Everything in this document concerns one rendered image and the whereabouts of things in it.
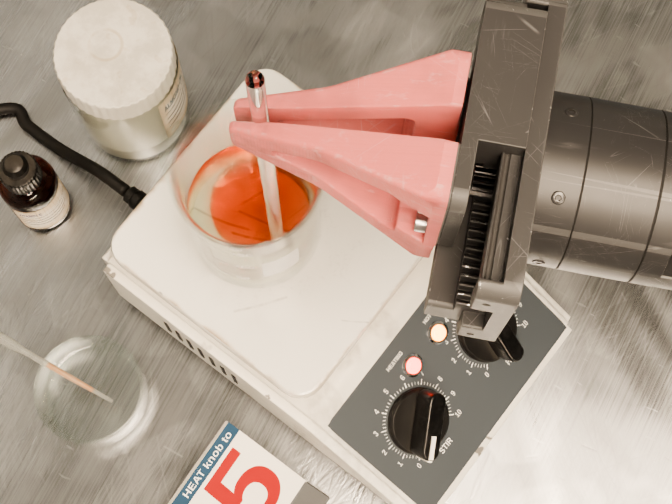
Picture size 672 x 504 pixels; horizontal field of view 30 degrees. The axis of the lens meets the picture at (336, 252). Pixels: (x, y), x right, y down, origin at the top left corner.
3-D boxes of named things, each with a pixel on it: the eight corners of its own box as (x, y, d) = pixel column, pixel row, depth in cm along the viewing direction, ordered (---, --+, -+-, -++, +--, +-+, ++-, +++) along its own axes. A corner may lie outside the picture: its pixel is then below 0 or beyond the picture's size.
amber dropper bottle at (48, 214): (4, 201, 67) (-32, 158, 61) (49, 167, 68) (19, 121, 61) (37, 243, 67) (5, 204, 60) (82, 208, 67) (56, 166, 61)
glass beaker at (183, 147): (346, 193, 59) (350, 129, 51) (294, 316, 57) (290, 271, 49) (209, 140, 60) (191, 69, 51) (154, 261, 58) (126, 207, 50)
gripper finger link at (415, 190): (206, 160, 38) (515, 217, 37) (254, -51, 39) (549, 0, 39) (224, 224, 44) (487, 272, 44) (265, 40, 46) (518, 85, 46)
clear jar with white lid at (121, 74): (81, 166, 68) (50, 112, 60) (80, 64, 70) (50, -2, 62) (192, 160, 68) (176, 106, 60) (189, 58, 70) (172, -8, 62)
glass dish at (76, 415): (120, 465, 64) (114, 461, 62) (23, 423, 64) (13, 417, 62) (166, 367, 65) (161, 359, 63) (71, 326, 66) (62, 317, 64)
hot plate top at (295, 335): (460, 209, 59) (463, 204, 58) (304, 409, 57) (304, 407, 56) (262, 65, 61) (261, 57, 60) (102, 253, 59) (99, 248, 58)
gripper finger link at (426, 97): (191, 221, 37) (504, 280, 37) (242, 4, 39) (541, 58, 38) (212, 276, 44) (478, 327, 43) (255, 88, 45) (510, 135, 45)
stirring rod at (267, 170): (286, 245, 57) (266, 68, 37) (284, 257, 57) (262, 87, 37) (273, 242, 57) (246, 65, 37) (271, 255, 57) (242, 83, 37)
